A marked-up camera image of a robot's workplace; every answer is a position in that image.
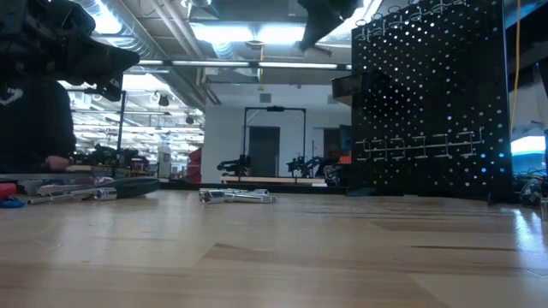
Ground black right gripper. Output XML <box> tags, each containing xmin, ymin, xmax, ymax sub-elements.
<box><xmin>297</xmin><ymin>0</ymin><xmax>363</xmax><ymax>52</ymax></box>

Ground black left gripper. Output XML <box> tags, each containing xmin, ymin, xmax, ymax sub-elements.
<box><xmin>0</xmin><ymin>0</ymin><xmax>140</xmax><ymax>103</ymax></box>

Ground chrome extension bar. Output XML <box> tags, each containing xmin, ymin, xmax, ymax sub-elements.
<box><xmin>27</xmin><ymin>187</ymin><xmax>118</xmax><ymax>206</ymax></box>

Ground black peg board bin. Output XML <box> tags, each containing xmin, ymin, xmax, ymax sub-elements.
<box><xmin>331</xmin><ymin>70</ymin><xmax>390</xmax><ymax>108</ymax></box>

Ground black perforated peg board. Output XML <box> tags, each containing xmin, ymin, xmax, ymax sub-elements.
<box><xmin>350</xmin><ymin>0</ymin><xmax>519</xmax><ymax>204</ymax></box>

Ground bright ceiling light panel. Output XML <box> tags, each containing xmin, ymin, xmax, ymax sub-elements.
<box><xmin>190</xmin><ymin>23</ymin><xmax>307</xmax><ymax>46</ymax></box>

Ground cluttered background workbench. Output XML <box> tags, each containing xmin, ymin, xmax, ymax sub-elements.
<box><xmin>70</xmin><ymin>143</ymin><xmax>152</xmax><ymax>177</ymax></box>

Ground person's hand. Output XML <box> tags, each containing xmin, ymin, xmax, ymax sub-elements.
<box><xmin>45</xmin><ymin>155</ymin><xmax>72</xmax><ymax>172</ymax></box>

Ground red cabinet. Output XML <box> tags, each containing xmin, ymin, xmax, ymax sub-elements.
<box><xmin>187</xmin><ymin>147</ymin><xmax>203</xmax><ymax>184</ymax></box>

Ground dark door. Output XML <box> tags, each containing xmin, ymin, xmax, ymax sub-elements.
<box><xmin>248</xmin><ymin>126</ymin><xmax>282</xmax><ymax>178</ymax></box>

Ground background wooden table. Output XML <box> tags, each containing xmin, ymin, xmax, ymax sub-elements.
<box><xmin>219</xmin><ymin>176</ymin><xmax>329</xmax><ymax>187</ymax></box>

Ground eyeglasses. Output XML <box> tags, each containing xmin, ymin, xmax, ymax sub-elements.
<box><xmin>519</xmin><ymin>177</ymin><xmax>545</xmax><ymax>210</ymax></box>

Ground silver ventilation duct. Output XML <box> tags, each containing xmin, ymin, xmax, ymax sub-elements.
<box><xmin>72</xmin><ymin>0</ymin><xmax>159</xmax><ymax>59</ymax></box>

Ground black background station frame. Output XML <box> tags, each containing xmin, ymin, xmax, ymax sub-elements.
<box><xmin>70</xmin><ymin>88</ymin><xmax>128</xmax><ymax>177</ymax></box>
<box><xmin>242</xmin><ymin>105</ymin><xmax>308</xmax><ymax>179</ymax></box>

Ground silver wire ring tool rack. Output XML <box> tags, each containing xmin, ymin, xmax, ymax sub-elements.
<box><xmin>354</xmin><ymin>0</ymin><xmax>468</xmax><ymax>44</ymax></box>
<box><xmin>355</xmin><ymin>127</ymin><xmax>487</xmax><ymax>163</ymax></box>

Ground blue handled screwdriver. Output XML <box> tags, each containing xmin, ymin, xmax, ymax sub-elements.
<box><xmin>0</xmin><ymin>197</ymin><xmax>27</xmax><ymax>210</ymax></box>

